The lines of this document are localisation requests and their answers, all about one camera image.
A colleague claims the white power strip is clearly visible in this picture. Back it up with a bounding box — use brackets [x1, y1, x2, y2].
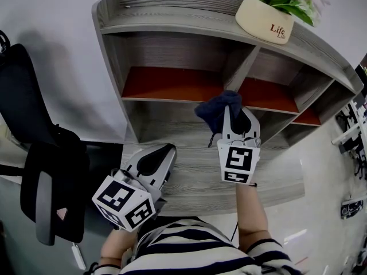
[71, 243, 87, 270]

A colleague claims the grey wooden desk with shelves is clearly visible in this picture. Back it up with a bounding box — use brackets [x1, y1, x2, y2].
[120, 124, 304, 217]

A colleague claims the person's right forearm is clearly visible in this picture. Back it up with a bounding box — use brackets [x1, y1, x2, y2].
[235, 183, 273, 250]

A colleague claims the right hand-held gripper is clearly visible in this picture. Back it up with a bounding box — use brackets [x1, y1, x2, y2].
[216, 105, 261, 185]

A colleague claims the person's left forearm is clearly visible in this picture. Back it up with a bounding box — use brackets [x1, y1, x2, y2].
[99, 227, 138, 269]

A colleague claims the dark blue cloth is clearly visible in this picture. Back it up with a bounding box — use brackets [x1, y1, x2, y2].
[194, 89, 243, 148]

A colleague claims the grey wooden shelf unit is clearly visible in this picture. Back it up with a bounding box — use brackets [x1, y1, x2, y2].
[91, 0, 365, 150]

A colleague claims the person's striped shirt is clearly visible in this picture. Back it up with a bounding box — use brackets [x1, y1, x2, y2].
[90, 216, 304, 275]

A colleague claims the cream pot with pink flowers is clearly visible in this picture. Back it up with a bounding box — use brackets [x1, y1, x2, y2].
[235, 0, 332, 45]

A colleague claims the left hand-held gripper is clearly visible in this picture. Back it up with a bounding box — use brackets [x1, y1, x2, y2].
[91, 143, 177, 233]

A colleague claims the black mesh office chair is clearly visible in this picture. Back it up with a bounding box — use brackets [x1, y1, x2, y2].
[0, 30, 91, 246]

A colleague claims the black and white floor device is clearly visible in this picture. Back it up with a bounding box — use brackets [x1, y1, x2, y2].
[340, 199, 364, 219]

